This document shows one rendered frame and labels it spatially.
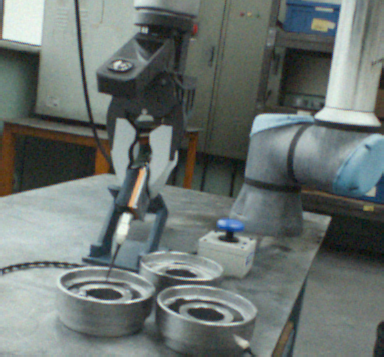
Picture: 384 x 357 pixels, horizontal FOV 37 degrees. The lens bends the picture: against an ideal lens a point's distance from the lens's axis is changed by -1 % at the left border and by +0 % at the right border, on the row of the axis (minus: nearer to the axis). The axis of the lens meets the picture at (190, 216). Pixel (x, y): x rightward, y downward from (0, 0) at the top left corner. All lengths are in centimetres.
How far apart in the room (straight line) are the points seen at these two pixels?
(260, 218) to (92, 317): 59
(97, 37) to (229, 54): 172
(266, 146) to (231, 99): 338
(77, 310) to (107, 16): 246
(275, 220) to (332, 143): 19
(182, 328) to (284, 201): 60
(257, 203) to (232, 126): 337
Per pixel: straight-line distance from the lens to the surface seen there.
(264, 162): 111
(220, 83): 450
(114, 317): 59
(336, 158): 103
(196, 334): 56
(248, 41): 448
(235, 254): 82
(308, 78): 463
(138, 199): 67
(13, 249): 85
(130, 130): 69
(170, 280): 67
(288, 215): 113
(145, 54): 64
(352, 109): 104
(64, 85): 305
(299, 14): 417
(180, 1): 68
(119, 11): 294
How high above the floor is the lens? 106
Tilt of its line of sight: 13 degrees down
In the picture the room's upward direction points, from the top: 8 degrees clockwise
